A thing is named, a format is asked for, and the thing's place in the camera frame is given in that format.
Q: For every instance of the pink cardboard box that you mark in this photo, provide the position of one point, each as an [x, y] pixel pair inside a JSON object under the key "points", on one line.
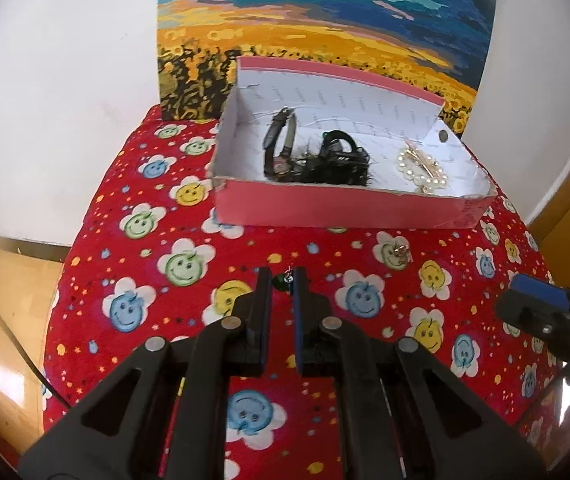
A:
{"points": [[345, 207]]}

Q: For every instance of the pearl hair clip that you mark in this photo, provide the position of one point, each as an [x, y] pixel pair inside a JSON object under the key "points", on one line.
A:
{"points": [[407, 172]]}

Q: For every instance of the black fuzzy scrunchie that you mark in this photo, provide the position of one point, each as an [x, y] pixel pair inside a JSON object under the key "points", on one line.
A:
{"points": [[335, 172]]}

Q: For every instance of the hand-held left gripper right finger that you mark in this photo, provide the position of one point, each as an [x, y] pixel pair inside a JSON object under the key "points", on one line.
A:
{"points": [[299, 325]]}

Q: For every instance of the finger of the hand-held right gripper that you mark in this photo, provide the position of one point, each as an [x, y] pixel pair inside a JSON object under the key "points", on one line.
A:
{"points": [[540, 292]]}

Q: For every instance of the green drop earring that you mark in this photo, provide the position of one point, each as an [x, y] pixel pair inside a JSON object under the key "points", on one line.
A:
{"points": [[281, 284]]}

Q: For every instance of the red smiley flower cloth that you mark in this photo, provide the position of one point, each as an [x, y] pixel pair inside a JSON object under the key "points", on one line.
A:
{"points": [[165, 220]]}

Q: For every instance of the gold knot earring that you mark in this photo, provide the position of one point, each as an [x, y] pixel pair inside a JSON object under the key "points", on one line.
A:
{"points": [[401, 253]]}

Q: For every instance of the gold hair pin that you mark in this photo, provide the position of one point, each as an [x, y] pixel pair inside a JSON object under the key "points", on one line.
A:
{"points": [[422, 160]]}

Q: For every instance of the sunflower field painting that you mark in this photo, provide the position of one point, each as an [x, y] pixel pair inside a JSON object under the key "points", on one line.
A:
{"points": [[325, 15]]}

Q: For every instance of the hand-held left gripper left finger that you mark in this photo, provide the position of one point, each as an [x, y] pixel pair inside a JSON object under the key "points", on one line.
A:
{"points": [[266, 320]]}

